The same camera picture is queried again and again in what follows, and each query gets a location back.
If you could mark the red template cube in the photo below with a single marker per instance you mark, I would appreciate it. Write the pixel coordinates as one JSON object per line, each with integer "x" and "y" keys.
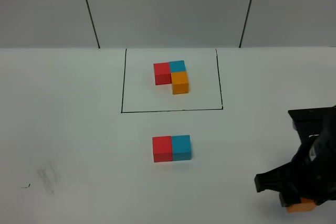
{"x": 162, "y": 73}

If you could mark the blue template cube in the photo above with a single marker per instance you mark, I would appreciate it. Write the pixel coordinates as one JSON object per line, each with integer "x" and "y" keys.
{"x": 177, "y": 66}

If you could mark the orange template cube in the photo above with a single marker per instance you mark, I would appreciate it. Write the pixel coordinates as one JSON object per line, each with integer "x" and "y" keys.
{"x": 180, "y": 82}

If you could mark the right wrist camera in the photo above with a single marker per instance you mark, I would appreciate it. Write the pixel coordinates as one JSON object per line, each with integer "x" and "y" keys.
{"x": 307, "y": 122}

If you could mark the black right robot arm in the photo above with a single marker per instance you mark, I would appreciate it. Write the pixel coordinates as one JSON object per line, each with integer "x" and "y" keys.
{"x": 328, "y": 129}

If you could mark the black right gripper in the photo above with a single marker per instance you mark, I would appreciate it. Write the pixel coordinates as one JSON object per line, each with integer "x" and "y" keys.
{"x": 310, "y": 174}

